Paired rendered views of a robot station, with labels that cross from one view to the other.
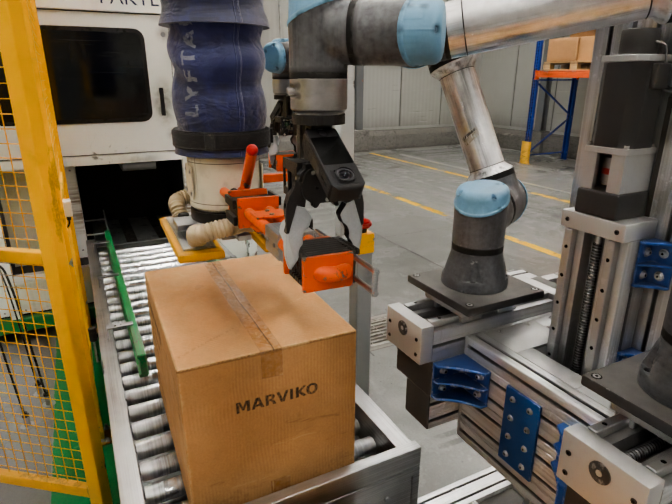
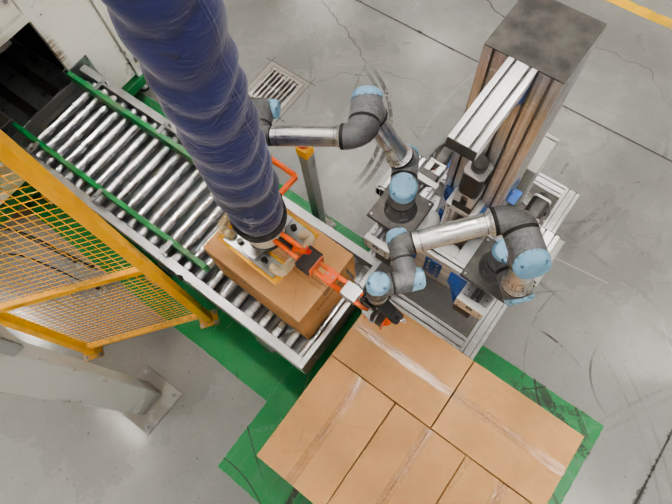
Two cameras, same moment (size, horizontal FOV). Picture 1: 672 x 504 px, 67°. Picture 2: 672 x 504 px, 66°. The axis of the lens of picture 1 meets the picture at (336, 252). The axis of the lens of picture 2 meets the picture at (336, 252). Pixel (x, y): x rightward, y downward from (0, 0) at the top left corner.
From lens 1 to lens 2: 1.75 m
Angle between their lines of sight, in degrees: 51
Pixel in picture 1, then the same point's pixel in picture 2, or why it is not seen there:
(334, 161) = (391, 313)
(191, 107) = (255, 231)
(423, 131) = not seen: outside the picture
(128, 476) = (267, 336)
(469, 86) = (386, 132)
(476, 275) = (405, 216)
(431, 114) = not seen: outside the picture
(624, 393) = (474, 280)
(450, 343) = not seen: hidden behind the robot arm
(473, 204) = (402, 200)
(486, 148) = (398, 154)
